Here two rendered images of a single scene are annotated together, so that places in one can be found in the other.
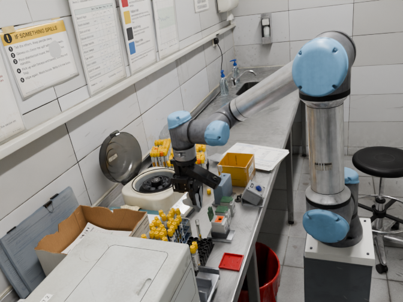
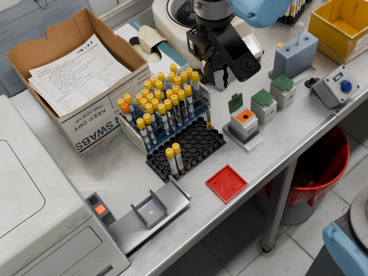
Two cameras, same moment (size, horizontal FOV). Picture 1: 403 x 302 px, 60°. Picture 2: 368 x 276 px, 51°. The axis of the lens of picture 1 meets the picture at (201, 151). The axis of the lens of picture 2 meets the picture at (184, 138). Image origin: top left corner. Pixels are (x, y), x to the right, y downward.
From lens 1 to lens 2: 57 cm
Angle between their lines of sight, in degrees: 41
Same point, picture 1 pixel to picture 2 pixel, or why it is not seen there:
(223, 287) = (191, 214)
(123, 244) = (15, 147)
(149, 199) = (174, 34)
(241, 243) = (260, 161)
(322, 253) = not seen: hidden behind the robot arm
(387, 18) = not seen: outside the picture
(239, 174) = (338, 42)
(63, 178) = not seen: outside the picture
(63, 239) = (54, 49)
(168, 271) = (19, 241)
